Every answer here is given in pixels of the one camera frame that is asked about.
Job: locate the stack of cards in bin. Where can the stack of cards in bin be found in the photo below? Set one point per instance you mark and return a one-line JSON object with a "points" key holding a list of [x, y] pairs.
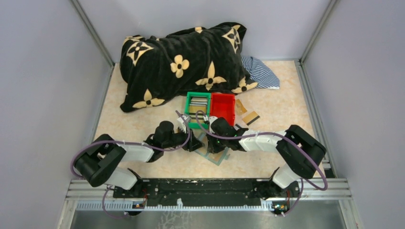
{"points": [[196, 104]]}

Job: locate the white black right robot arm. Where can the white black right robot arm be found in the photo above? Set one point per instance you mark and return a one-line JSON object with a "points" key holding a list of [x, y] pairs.
{"points": [[301, 152]]}

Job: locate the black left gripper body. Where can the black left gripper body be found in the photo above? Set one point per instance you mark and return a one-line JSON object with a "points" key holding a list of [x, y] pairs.
{"points": [[188, 145]]}

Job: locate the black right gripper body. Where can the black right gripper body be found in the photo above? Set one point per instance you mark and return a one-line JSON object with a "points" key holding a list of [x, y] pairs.
{"points": [[217, 145]]}

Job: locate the mint green card holder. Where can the mint green card holder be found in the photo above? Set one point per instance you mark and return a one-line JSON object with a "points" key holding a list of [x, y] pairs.
{"points": [[217, 158]]}

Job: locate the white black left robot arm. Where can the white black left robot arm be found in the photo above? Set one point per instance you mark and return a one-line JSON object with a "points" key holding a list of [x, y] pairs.
{"points": [[99, 162]]}

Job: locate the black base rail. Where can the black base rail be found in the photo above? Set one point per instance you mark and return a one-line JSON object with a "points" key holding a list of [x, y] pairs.
{"points": [[238, 192]]}

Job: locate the blue white striped cloth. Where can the blue white striped cloth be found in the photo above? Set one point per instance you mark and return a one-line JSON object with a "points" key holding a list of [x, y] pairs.
{"points": [[261, 73]]}

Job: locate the green plastic bin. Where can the green plastic bin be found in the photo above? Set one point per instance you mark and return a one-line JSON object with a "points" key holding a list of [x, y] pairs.
{"points": [[199, 114]]}

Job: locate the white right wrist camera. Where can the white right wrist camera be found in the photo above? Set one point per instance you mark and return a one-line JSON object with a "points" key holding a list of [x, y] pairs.
{"points": [[209, 120]]}

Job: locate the red plastic bin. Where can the red plastic bin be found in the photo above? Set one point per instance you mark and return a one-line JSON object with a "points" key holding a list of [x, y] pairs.
{"points": [[223, 105]]}

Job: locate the black floral blanket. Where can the black floral blanket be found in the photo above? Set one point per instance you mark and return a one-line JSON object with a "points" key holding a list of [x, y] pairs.
{"points": [[198, 59]]}

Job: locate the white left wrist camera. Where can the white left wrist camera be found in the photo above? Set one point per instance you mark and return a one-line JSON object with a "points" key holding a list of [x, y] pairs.
{"points": [[183, 121]]}

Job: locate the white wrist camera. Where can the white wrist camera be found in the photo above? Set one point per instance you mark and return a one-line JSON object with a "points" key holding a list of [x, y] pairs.
{"points": [[183, 121], [209, 120]]}

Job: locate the gold patterned card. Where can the gold patterned card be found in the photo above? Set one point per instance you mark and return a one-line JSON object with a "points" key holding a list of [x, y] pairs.
{"points": [[239, 108]]}

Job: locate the gold card with stripe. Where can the gold card with stripe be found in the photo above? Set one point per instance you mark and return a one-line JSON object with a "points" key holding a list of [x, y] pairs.
{"points": [[251, 118]]}

